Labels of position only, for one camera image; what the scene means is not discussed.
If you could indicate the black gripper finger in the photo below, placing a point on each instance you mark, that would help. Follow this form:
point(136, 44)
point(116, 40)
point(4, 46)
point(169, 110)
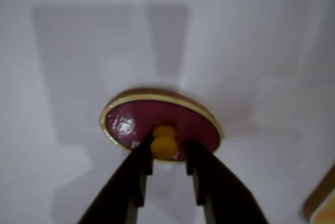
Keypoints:
point(225, 195)
point(120, 192)

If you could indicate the purple oval piece yellow pin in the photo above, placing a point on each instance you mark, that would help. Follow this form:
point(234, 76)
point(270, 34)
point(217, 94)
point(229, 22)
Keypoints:
point(188, 116)

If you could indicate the wooden shapes puzzle board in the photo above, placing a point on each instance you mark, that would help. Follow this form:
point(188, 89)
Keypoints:
point(325, 208)

